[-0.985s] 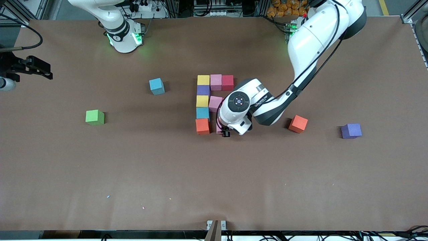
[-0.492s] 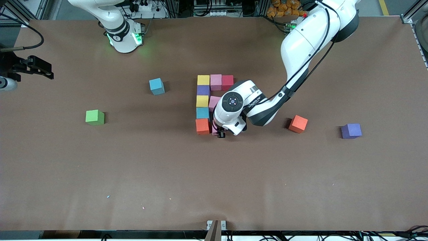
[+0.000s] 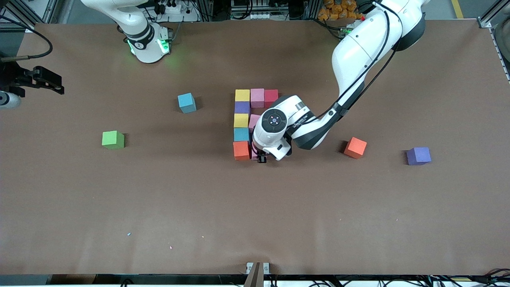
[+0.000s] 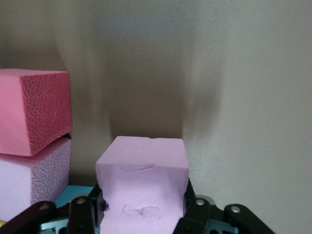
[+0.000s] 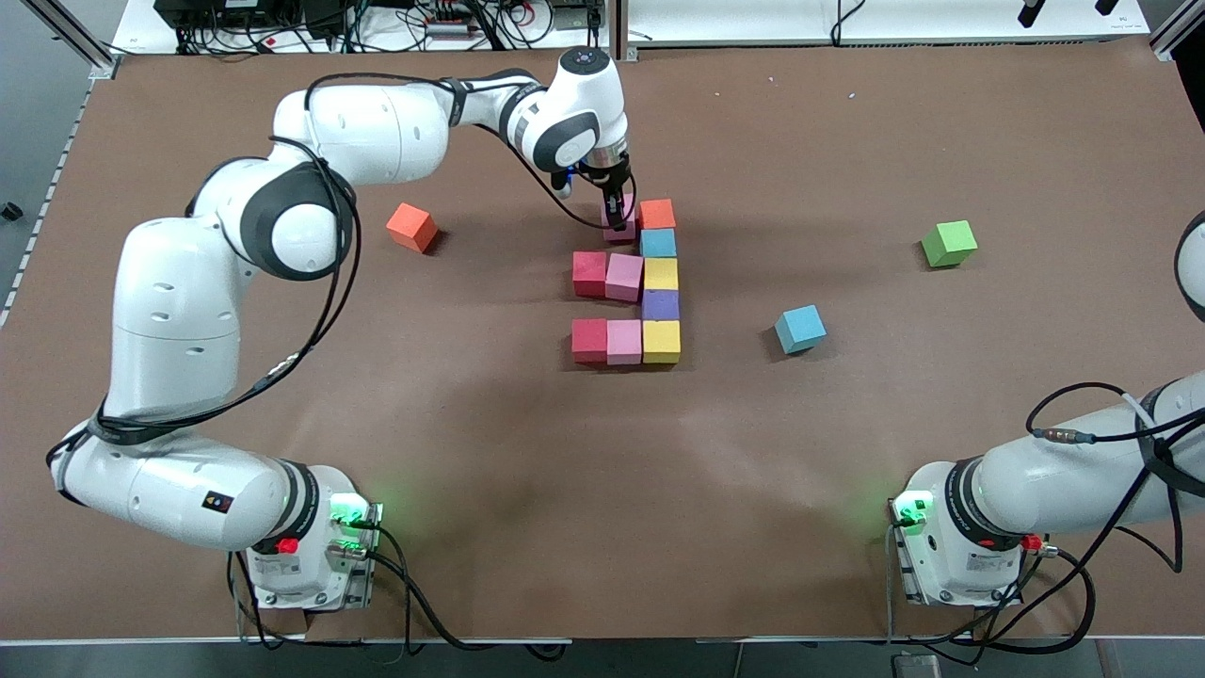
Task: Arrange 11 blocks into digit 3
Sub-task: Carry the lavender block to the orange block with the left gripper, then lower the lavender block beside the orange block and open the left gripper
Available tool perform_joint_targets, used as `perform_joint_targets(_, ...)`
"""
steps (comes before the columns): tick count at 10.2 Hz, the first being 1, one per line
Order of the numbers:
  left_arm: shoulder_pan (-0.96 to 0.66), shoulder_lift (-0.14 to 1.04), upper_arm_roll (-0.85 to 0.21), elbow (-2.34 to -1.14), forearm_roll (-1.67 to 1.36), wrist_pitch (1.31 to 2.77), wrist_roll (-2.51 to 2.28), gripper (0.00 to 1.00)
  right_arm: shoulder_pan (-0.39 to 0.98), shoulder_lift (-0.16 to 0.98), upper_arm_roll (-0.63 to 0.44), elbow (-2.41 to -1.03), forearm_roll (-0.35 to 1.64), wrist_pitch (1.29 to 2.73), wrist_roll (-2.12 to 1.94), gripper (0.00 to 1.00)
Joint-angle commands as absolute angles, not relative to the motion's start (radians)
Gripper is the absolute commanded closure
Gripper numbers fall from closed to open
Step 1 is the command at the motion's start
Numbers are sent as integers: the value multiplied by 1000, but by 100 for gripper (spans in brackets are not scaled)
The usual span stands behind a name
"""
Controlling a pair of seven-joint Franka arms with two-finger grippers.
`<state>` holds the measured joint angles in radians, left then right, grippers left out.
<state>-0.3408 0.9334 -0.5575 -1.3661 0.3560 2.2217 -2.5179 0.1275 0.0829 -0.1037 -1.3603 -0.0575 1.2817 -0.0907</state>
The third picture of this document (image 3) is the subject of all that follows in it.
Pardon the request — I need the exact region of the orange foam cube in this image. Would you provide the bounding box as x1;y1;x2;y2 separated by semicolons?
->
343;137;368;159
233;141;251;161

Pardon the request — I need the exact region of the brown table cover sheet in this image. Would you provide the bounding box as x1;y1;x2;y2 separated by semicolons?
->
0;20;510;275

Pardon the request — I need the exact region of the green foam cube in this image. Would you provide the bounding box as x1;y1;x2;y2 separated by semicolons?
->
102;130;125;150

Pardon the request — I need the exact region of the aluminium frame profile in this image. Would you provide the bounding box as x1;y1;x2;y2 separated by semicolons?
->
478;0;510;28
0;0;54;33

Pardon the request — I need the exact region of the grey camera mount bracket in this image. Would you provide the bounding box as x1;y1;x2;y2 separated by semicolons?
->
246;262;270;287

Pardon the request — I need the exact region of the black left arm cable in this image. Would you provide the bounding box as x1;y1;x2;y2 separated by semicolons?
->
295;0;404;128

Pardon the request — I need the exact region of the black cable bundle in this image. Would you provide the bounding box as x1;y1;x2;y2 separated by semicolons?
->
307;275;510;287

